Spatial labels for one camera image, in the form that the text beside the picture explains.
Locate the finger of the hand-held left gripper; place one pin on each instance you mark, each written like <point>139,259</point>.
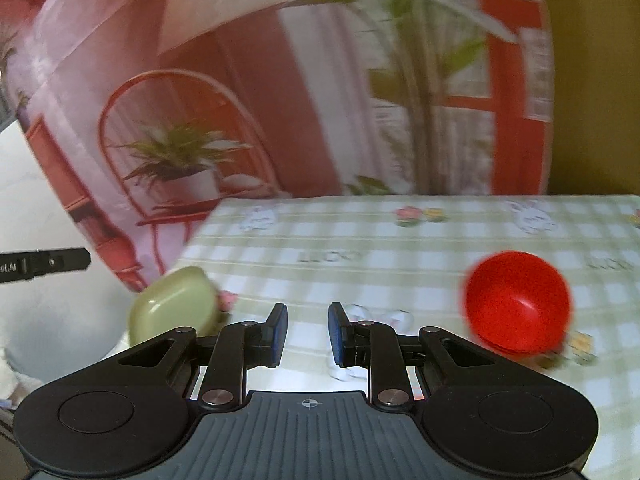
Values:
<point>50,263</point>

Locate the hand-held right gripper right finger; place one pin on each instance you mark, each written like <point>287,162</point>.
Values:
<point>339,335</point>

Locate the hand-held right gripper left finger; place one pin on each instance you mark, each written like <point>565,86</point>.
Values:
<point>276,335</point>

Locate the pale green bowl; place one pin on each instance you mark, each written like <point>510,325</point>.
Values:
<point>172,305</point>

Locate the red plastic bowl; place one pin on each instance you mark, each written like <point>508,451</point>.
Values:
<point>517,305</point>

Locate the checkered printed tablecloth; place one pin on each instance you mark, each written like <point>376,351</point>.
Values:
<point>400,260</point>

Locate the printed room backdrop cloth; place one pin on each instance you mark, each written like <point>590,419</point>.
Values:
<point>300,110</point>

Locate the yellow wooden panel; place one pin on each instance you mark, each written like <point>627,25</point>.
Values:
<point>595,85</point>

